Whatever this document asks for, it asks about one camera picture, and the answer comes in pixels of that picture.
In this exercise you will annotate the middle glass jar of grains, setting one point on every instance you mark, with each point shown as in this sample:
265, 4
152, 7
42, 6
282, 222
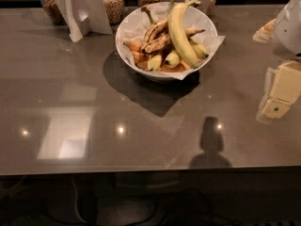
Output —
114, 10

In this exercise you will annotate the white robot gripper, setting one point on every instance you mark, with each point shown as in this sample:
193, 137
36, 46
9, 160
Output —
288, 32

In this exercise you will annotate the far right glass jar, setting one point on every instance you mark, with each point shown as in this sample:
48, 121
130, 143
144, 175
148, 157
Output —
210, 7

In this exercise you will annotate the long yellow banana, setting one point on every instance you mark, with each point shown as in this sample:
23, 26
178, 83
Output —
177, 33

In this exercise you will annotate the small yellow banana left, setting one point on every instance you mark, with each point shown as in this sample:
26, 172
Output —
154, 62

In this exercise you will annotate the lower brown spotted banana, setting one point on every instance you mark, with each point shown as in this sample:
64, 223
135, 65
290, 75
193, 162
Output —
163, 41

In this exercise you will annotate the white paper bowl liner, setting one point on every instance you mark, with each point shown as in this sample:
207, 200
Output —
133, 29

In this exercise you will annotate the upper brown spotted banana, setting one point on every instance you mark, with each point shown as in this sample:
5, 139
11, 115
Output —
154, 29

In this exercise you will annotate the small yellow banana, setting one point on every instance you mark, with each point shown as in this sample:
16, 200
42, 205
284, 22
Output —
172, 59
154, 62
199, 49

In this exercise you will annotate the white folded card stand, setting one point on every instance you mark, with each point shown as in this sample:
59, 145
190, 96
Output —
84, 16

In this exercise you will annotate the orange fruit pieces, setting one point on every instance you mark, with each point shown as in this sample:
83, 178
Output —
141, 60

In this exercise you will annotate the left glass jar of nuts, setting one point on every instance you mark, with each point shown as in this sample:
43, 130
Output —
53, 12

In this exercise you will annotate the brown spotted banana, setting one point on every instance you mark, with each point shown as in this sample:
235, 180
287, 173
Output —
163, 41
154, 29

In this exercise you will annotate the white ceramic bowl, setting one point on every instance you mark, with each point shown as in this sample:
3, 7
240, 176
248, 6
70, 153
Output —
125, 52

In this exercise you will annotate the small yellow banana middle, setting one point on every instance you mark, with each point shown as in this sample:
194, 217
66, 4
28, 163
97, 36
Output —
172, 59

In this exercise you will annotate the small yellow banana right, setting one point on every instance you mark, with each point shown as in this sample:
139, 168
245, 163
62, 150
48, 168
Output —
199, 49

